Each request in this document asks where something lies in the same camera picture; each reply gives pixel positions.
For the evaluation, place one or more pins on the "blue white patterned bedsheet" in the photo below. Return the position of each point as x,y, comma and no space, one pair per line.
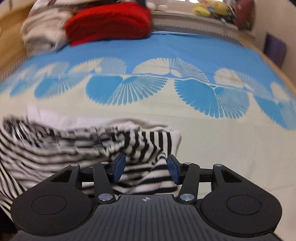
236,119

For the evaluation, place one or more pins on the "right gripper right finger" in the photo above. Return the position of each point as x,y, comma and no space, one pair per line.
186,175

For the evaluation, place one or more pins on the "red folded blanket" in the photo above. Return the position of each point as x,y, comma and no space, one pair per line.
122,21

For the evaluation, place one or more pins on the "yellow plush toy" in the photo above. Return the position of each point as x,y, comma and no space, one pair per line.
210,8

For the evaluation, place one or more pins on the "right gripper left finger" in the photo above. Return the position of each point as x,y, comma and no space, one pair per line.
105,174

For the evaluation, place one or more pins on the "cream folded blanket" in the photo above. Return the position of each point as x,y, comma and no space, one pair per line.
45,32

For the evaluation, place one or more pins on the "wooden bed frame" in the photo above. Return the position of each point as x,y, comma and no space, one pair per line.
13,53

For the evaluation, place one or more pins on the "dark red cushion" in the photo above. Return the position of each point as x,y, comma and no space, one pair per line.
245,14

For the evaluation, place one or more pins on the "white folded bedding stack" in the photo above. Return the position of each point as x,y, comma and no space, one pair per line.
69,5

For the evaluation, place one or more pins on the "white plush toy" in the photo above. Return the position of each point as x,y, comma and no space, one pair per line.
157,5

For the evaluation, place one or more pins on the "black white striped garment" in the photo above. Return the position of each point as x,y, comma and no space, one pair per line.
41,143

